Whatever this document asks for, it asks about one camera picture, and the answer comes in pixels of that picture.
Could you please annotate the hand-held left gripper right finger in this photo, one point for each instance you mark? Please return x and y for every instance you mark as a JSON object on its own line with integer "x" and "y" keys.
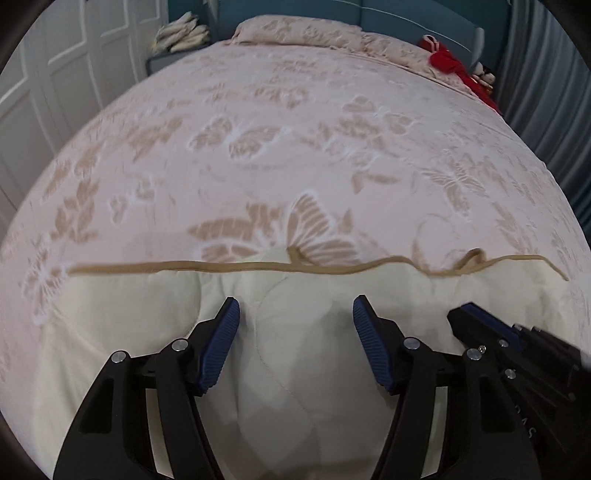
{"x": 371, "y": 341}

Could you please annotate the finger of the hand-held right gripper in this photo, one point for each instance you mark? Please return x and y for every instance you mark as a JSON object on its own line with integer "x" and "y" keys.
{"x": 475, "y": 332}
{"x": 491, "y": 318}

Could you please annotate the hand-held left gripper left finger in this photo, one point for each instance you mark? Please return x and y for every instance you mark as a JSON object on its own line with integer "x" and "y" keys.
{"x": 221, "y": 341}

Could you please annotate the cream quilted jacket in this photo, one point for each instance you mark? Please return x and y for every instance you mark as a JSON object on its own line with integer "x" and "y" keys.
{"x": 286, "y": 415}

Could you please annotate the pile of cream clothes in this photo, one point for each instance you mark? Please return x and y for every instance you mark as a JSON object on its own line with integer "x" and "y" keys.
{"x": 182, "y": 34}

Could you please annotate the pink butterfly print quilt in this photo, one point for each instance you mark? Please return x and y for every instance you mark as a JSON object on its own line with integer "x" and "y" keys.
{"x": 277, "y": 161}

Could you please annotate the grey curtain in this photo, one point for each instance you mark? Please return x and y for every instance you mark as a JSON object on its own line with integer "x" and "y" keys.
{"x": 540, "y": 92}

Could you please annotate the small stuffed toys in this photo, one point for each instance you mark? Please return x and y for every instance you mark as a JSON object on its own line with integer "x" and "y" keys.
{"x": 485, "y": 78}

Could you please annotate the red garment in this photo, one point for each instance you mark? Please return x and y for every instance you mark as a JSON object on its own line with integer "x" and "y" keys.
{"x": 450, "y": 62}

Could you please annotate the pink butterfly print pillow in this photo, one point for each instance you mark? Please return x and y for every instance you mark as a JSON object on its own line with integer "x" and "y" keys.
{"x": 300, "y": 30}
{"x": 406, "y": 53}

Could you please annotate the grey bedside table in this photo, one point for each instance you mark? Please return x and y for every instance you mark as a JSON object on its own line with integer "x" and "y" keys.
{"x": 171, "y": 57}

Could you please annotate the blue upholstered bed headboard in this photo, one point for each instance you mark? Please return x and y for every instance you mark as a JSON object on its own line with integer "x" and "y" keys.
{"x": 406, "y": 18}

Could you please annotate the white panelled wardrobe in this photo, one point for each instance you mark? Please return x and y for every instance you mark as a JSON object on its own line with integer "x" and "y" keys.
{"x": 55, "y": 69}

